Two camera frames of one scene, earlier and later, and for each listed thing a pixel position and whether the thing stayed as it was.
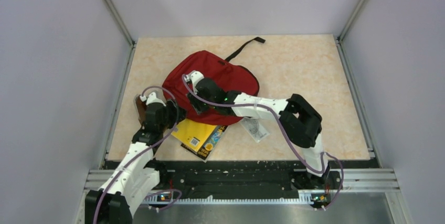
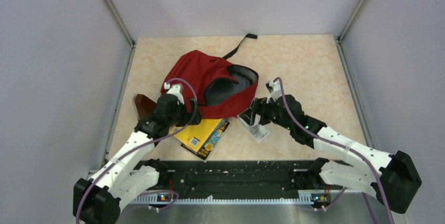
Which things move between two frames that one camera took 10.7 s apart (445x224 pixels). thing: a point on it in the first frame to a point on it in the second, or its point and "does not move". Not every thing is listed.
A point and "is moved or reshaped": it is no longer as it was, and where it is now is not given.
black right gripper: (197, 106) to (264, 107)
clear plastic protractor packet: (254, 127) does not move
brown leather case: (141, 106) does not move
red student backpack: (230, 76) is moved or reshaped
